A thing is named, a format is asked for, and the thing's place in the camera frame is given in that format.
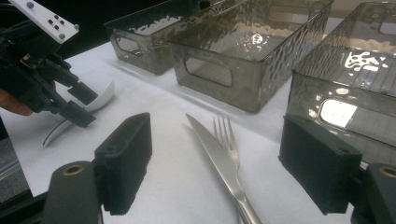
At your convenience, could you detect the white plastic spoon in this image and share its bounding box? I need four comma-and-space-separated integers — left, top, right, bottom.
42, 78, 116, 147

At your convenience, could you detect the stainless steel table knife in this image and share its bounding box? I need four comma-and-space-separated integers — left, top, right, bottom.
185, 113, 264, 224

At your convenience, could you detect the aluminium floor rail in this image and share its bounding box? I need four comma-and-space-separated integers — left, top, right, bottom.
0, 161, 32, 194

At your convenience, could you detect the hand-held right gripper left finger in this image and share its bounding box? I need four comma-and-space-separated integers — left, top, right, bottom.
93, 112, 153, 217

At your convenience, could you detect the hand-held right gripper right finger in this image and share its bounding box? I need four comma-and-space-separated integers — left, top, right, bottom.
277, 114, 363, 216

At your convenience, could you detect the stainless steel fork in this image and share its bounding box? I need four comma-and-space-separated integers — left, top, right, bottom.
212, 115, 247, 224

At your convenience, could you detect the grey transparent plastic bin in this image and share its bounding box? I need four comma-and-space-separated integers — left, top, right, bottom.
285, 1, 396, 166
167, 0, 334, 114
104, 0, 225, 77

